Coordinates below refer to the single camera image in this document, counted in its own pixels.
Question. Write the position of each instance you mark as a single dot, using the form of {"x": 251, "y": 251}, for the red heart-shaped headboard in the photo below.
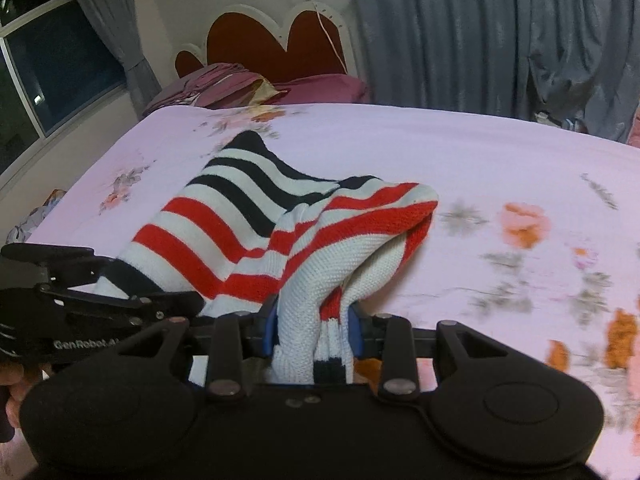
{"x": 260, "y": 45}

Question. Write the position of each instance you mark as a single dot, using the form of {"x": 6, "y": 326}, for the floral cloth bundle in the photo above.
{"x": 35, "y": 215}

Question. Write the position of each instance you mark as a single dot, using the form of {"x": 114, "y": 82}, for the narrow grey curtain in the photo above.
{"x": 110, "y": 20}

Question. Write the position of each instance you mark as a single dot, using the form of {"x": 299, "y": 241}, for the pink floral bed sheet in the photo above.
{"x": 500, "y": 170}

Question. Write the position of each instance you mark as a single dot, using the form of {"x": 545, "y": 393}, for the magenta pillow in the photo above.
{"x": 325, "y": 89}

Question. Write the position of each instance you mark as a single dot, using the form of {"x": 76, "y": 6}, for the person's left hand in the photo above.
{"x": 17, "y": 385}

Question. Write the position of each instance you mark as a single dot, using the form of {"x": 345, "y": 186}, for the red black white striped sweater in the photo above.
{"x": 350, "y": 270}

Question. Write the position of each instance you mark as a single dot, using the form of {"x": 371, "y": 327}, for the dark glass window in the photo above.
{"x": 50, "y": 75}

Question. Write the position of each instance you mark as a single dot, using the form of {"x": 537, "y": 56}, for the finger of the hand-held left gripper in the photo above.
{"x": 60, "y": 260}
{"x": 175, "y": 304}

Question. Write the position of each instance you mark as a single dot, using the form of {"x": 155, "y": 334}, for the folded purple blanket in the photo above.
{"x": 210, "y": 85}

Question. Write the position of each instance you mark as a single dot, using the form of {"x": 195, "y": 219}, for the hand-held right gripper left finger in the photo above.
{"x": 225, "y": 355}

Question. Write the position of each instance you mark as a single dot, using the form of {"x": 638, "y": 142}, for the wide grey curtain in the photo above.
{"x": 475, "y": 35}

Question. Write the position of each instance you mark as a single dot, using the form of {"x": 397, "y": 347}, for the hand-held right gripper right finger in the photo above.
{"x": 357, "y": 335}

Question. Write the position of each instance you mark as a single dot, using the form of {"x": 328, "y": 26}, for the pink crumpled bedding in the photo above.
{"x": 635, "y": 130}

